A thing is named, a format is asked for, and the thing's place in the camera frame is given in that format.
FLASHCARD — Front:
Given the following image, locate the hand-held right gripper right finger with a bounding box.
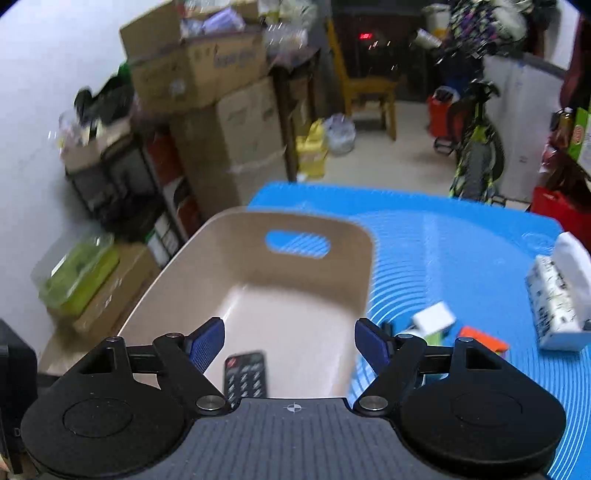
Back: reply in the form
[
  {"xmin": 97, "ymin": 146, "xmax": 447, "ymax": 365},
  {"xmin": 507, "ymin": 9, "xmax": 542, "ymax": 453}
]
[{"xmin": 353, "ymin": 318, "xmax": 513, "ymax": 415}]

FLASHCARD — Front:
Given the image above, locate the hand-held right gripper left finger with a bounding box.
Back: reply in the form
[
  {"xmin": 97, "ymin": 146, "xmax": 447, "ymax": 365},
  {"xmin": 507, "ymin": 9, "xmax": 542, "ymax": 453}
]
[{"xmin": 69, "ymin": 318, "xmax": 232, "ymax": 415}]

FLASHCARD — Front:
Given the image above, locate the black remote control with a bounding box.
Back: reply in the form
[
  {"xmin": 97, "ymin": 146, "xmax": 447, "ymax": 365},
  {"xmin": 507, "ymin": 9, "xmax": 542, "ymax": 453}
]
[{"xmin": 224, "ymin": 352, "xmax": 269, "ymax": 409}]

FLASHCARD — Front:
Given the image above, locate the white and green charger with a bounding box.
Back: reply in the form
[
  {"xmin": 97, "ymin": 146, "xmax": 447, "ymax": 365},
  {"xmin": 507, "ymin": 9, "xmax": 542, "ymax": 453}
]
[{"xmin": 411, "ymin": 301, "xmax": 458, "ymax": 344}]

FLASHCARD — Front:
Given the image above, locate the beige plastic bin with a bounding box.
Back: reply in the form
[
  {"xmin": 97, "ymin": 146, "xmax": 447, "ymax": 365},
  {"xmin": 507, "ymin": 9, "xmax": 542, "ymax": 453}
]
[{"xmin": 117, "ymin": 207, "xmax": 375, "ymax": 400}]

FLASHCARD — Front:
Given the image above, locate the orange and purple toy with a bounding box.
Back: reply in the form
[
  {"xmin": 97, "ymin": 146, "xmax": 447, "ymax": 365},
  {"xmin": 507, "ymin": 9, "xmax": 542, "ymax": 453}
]
[{"xmin": 455, "ymin": 326, "xmax": 510, "ymax": 361}]

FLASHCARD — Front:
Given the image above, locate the low printed cardboard box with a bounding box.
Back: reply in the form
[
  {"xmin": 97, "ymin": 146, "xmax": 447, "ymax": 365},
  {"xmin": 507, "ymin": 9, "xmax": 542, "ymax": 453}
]
[{"xmin": 71, "ymin": 242, "xmax": 162, "ymax": 340}]

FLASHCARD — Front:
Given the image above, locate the green container with clear lid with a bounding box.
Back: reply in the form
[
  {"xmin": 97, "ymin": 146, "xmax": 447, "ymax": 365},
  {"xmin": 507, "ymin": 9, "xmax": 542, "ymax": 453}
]
[{"xmin": 31, "ymin": 233, "xmax": 121, "ymax": 315}]

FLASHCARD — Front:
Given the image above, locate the white and red appliance box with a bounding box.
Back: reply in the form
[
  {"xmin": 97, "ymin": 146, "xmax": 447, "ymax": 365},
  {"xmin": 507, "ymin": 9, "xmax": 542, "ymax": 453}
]
[{"xmin": 161, "ymin": 178, "xmax": 204, "ymax": 241}]

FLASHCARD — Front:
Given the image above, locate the large taped cardboard box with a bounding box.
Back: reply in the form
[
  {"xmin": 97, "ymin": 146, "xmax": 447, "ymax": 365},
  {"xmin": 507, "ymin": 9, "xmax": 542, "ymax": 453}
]
[{"xmin": 185, "ymin": 148, "xmax": 296, "ymax": 217}]

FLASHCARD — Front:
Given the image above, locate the black metal rack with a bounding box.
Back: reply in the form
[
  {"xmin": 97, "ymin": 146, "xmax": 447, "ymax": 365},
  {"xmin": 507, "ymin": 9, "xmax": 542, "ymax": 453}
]
[{"xmin": 65, "ymin": 134, "xmax": 185, "ymax": 268}]

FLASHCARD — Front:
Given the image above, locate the tissue pack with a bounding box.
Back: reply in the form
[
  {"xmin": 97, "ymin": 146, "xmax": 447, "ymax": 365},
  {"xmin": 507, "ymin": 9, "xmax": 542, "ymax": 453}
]
[{"xmin": 525, "ymin": 232, "xmax": 591, "ymax": 352}]

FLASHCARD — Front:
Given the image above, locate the yellow jug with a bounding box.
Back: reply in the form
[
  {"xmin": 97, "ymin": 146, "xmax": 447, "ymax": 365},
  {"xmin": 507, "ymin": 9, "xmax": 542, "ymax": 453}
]
[{"xmin": 295, "ymin": 119, "xmax": 329, "ymax": 181}]

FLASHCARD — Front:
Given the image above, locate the plain brown cardboard box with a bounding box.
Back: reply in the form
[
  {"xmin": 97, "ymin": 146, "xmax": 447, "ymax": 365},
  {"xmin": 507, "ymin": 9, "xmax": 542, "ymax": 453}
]
[{"xmin": 171, "ymin": 104, "xmax": 232, "ymax": 178}]

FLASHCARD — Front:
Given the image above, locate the clear plastic bag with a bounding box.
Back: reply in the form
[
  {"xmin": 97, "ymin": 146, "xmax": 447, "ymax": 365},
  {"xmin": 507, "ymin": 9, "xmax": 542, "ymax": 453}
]
[{"xmin": 323, "ymin": 113, "xmax": 357, "ymax": 155}]

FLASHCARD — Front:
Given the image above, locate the green bicycle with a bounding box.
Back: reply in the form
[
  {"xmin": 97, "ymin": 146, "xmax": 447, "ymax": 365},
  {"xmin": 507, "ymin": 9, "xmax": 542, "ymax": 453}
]
[{"xmin": 434, "ymin": 78, "xmax": 506, "ymax": 204}]

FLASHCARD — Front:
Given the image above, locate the beige paper bag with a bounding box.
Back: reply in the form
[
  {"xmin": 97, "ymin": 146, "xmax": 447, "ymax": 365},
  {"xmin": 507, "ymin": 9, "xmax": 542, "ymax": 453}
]
[{"xmin": 60, "ymin": 115, "xmax": 134, "ymax": 171}]

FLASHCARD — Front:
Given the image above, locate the wooden chair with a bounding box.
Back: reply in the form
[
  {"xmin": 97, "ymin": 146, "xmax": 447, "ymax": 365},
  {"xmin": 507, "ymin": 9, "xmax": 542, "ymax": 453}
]
[{"xmin": 325, "ymin": 18, "xmax": 399, "ymax": 141}]

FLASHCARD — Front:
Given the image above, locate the black bag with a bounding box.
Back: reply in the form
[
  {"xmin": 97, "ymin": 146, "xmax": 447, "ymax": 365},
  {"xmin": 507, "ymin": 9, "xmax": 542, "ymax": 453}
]
[{"xmin": 74, "ymin": 74, "xmax": 134, "ymax": 125}]

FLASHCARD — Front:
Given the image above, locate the white freezer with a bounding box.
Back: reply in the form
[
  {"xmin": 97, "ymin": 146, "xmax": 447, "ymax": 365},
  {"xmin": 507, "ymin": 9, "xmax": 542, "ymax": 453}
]
[{"xmin": 482, "ymin": 53, "xmax": 566, "ymax": 204}]

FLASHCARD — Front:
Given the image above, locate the open cardboard box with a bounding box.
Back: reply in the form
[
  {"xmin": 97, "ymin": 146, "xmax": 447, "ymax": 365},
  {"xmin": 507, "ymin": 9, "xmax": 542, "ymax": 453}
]
[{"xmin": 120, "ymin": 0, "xmax": 271, "ymax": 114}]

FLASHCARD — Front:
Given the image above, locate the green and white box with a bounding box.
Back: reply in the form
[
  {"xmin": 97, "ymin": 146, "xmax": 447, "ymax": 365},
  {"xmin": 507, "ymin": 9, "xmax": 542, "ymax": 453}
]
[{"xmin": 567, "ymin": 107, "xmax": 591, "ymax": 169}]

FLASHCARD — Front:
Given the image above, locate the dark appliance with red display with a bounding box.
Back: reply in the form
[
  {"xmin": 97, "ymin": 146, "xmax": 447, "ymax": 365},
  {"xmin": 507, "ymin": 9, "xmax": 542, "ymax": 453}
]
[{"xmin": 332, "ymin": 9, "xmax": 430, "ymax": 102}]

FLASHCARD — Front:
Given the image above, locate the patterned backpack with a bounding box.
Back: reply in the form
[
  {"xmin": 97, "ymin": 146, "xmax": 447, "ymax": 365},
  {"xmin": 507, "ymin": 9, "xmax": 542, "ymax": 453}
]
[{"xmin": 445, "ymin": 0, "xmax": 529, "ymax": 56}]

